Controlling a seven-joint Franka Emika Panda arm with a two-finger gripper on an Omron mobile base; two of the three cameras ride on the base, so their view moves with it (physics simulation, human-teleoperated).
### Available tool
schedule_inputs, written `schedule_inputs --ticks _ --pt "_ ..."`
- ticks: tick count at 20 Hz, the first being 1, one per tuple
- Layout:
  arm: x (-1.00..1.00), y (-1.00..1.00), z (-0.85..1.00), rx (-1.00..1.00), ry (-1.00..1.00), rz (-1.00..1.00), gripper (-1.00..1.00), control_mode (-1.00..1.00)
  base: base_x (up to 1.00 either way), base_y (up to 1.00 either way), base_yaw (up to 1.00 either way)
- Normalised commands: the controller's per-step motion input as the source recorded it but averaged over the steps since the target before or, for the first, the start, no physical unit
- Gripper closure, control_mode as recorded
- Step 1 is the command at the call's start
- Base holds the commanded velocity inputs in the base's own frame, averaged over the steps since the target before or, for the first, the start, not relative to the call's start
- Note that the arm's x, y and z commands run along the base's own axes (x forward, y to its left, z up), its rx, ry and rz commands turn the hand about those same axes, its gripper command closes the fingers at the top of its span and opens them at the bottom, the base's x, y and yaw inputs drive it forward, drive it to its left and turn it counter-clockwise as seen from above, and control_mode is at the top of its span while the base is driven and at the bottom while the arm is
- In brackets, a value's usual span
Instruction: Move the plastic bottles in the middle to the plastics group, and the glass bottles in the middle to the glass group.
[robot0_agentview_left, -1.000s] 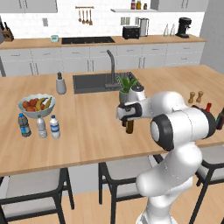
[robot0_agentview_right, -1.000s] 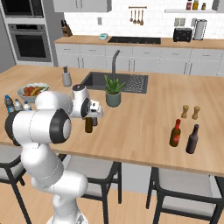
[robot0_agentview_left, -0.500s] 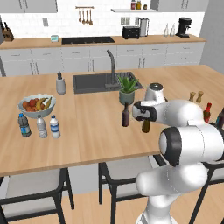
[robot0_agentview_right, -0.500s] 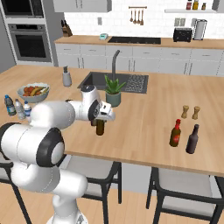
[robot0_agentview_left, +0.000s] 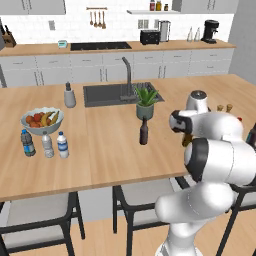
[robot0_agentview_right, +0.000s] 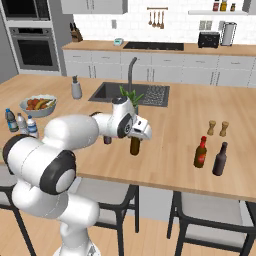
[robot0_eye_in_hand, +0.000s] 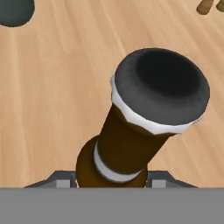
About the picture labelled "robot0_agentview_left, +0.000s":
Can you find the black hob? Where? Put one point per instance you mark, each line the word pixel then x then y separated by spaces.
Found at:
pixel 100 46

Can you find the grey base cupboard run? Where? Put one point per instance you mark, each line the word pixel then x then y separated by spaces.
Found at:
pixel 116 68

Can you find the red jar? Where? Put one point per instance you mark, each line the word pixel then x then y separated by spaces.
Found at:
pixel 152 6

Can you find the cork-topped glass bottle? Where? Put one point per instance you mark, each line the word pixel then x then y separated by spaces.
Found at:
pixel 220 108
pixel 229 107

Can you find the black coffee machine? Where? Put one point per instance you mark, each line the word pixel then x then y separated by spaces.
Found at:
pixel 210 31

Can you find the potted green plant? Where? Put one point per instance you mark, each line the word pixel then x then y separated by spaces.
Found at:
pixel 145 103

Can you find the grey wall cupboards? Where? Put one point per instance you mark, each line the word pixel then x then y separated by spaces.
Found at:
pixel 210 6
pixel 31 6

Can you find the grey wall socket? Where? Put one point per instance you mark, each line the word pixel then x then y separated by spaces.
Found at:
pixel 156 23
pixel 52 25
pixel 143 24

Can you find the dark grey tap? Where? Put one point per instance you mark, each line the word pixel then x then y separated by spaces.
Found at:
pixel 128 76

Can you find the yellow banana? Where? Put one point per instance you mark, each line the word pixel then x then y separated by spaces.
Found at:
pixel 54 117

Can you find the red-capped bottle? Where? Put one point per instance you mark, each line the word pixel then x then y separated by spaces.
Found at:
pixel 239 118

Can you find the hanging wooden utensil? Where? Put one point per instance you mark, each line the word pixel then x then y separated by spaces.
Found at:
pixel 91 20
pixel 99 21
pixel 95 21
pixel 103 23

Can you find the white blue-label plastic bottle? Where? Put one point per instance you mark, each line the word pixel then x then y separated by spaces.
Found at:
pixel 62 146

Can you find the silver kettle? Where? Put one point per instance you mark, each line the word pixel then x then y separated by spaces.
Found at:
pixel 164 31

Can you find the wooden utensil rail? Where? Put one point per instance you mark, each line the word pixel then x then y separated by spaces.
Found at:
pixel 96 8

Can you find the white bowl of fruit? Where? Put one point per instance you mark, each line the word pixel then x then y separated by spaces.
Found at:
pixel 41 128

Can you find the clear glass bottle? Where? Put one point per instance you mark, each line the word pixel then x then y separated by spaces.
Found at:
pixel 197 35
pixel 190 36

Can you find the clear plastic bottle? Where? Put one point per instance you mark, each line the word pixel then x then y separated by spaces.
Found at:
pixel 48 146

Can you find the orange jar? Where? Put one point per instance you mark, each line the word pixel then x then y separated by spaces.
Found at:
pixel 158 6

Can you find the small teal timer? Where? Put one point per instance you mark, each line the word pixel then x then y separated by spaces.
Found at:
pixel 62 44

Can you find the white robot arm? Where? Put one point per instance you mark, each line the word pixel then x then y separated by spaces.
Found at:
pixel 213 160

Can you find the white wall shelf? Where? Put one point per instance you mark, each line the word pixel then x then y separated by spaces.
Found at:
pixel 153 12

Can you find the wooden knife block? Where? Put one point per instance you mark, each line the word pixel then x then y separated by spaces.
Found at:
pixel 9 39

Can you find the black toaster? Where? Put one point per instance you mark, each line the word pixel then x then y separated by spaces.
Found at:
pixel 149 37

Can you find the dark brown glass bottle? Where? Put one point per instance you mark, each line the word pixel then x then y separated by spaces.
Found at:
pixel 143 133

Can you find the grey soap dispenser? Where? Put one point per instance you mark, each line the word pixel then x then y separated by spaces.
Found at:
pixel 69 98

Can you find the dark grey sink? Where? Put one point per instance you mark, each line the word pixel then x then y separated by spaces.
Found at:
pixel 103 94

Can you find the black chair with grey seat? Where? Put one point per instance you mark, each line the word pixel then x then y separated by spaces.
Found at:
pixel 245 200
pixel 36 213
pixel 143 196

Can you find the small dark jar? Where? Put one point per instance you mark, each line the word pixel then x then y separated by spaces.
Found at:
pixel 166 7

